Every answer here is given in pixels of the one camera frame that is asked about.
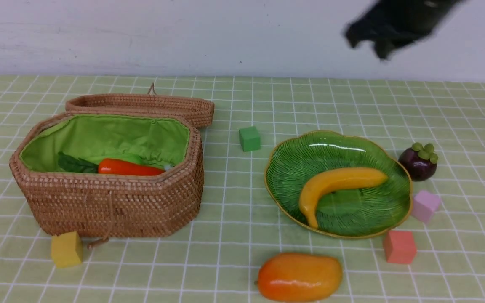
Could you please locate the yellow foam cube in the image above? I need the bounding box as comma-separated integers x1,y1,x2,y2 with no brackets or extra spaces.
51,231,83,268

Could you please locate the orange mango toy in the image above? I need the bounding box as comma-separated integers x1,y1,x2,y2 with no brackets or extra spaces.
255,252,343,303

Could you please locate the orange carrot toy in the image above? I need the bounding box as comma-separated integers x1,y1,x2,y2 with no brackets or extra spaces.
58,152,165,176

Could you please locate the pink foam cube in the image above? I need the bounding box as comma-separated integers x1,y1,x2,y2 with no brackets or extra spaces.
410,190,442,224

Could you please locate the yellow plastic banana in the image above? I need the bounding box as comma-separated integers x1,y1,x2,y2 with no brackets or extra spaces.
298,167,389,229

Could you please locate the green leaf glass plate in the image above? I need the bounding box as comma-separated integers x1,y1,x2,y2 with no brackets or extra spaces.
264,130,413,239

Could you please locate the woven wicker basket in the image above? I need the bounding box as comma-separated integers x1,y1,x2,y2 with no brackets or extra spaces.
8,111,204,239

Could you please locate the green foam cube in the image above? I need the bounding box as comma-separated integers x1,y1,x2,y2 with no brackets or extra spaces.
238,126,261,153

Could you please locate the salmon foam cube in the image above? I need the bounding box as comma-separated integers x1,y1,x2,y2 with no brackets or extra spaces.
383,230,417,265

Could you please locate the woven wicker basket lid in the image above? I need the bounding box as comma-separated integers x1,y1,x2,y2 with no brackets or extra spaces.
65,84,214,128

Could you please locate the purple mangosteen toy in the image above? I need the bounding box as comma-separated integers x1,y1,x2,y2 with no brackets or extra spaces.
398,142,439,182

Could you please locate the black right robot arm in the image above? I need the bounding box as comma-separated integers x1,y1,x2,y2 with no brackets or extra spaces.
344,0,463,61

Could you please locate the checkered green tablecloth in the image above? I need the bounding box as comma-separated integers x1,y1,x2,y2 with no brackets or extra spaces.
0,75,485,303

